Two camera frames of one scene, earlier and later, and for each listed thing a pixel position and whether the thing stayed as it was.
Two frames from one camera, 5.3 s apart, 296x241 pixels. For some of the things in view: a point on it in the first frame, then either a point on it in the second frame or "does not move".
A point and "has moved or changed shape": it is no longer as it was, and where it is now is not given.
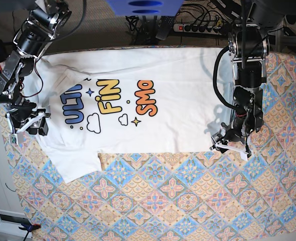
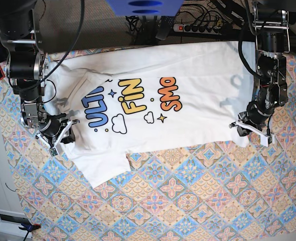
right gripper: (230, 138) to (255, 120)
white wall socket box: (9, 222) does not move
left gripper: (19, 111) to (51, 132)
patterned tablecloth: (213, 195) does not move
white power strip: (206, 29) does not move
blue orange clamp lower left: (27, 228) does not move
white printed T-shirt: (127, 100) has moved or changed shape
